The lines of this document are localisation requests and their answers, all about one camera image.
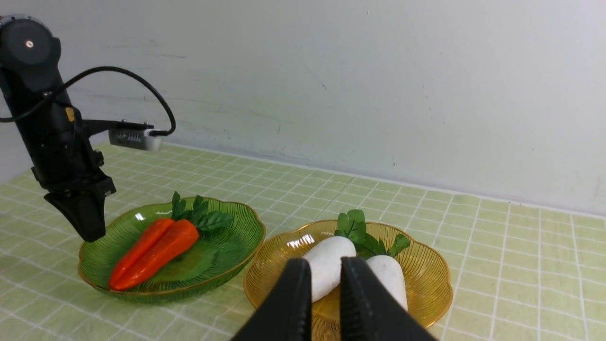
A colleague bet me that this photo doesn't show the green checkered tablecloth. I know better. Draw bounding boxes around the green checkered tablecloth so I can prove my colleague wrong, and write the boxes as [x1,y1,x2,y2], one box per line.
[0,145,605,341]

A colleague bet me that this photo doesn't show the white toy radish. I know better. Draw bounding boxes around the white toy radish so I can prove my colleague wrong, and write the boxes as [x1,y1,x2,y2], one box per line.
[365,234,410,311]
[303,209,366,302]

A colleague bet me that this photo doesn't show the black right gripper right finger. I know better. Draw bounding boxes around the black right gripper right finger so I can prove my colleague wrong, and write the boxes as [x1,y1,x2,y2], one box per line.
[339,257,435,341]

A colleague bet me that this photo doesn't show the orange toy carrot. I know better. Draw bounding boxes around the orange toy carrot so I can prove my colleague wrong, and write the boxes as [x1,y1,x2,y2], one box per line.
[116,196,234,291]
[109,192,185,291]

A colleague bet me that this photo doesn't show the black left camera cable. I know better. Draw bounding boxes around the black left camera cable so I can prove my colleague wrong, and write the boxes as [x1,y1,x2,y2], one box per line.
[0,66,177,137]

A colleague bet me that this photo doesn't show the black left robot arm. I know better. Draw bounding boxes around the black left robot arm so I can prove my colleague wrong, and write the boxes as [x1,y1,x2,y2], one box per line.
[1,18,115,242]

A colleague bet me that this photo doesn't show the green ribbed plastic plate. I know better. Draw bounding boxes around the green ribbed plastic plate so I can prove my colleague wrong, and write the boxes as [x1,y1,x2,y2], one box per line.
[78,198,266,305]

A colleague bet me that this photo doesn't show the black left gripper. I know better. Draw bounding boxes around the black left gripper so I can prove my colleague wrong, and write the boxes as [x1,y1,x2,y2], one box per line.
[9,95,116,242]

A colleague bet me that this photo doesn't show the amber ribbed plastic plate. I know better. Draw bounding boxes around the amber ribbed plastic plate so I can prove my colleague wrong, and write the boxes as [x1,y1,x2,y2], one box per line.
[243,219,453,341]

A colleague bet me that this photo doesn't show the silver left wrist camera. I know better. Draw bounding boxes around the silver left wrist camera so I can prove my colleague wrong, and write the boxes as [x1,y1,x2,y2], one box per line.
[108,129,164,152]

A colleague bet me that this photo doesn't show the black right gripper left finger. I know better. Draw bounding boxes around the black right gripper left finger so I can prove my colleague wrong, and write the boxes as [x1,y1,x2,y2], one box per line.
[232,258,312,341]

